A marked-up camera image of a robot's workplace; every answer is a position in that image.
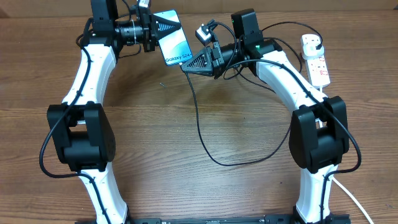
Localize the white power strip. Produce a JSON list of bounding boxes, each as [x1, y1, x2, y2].
[[300, 34, 331, 90]]

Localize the white wall charger plug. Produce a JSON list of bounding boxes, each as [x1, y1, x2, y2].
[[302, 44, 325, 60]]

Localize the blue Galaxy smartphone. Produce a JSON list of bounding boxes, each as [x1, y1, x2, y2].
[[154, 10, 193, 66]]

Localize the white power strip cord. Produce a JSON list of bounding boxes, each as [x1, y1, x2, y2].
[[317, 87, 375, 224]]

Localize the black USB charging cable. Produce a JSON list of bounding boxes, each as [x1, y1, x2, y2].
[[179, 21, 323, 167]]

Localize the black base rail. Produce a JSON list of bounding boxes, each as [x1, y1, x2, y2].
[[74, 213, 352, 224]]

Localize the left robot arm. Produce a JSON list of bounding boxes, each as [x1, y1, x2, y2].
[[39, 1, 182, 223]]

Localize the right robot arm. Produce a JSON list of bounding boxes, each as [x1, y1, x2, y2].
[[182, 9, 351, 223]]

